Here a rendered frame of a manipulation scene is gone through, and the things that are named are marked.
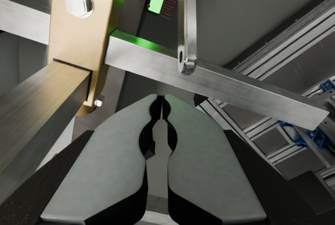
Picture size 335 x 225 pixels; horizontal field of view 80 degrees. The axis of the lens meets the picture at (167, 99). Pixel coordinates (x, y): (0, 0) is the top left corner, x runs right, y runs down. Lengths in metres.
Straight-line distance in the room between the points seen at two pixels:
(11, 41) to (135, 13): 0.28
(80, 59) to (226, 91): 0.15
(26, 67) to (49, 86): 0.38
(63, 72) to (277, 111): 0.23
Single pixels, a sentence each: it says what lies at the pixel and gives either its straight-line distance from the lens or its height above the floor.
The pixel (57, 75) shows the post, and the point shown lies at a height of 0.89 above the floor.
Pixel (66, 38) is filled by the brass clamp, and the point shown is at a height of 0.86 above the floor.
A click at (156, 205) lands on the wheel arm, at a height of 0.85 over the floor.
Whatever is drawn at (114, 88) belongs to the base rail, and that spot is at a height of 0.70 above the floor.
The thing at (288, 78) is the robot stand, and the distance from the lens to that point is 1.07.
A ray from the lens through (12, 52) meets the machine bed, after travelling 0.54.
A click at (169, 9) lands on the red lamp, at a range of 0.35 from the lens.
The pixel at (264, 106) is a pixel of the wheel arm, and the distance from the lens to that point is 0.26.
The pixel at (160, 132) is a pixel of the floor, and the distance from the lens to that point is 1.35.
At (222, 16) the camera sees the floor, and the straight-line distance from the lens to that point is 1.09.
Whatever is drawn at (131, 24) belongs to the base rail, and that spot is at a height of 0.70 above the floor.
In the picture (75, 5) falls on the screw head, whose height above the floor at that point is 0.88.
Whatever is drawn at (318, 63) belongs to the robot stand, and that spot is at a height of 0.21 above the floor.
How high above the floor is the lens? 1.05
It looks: 60 degrees down
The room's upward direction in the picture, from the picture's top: 180 degrees counter-clockwise
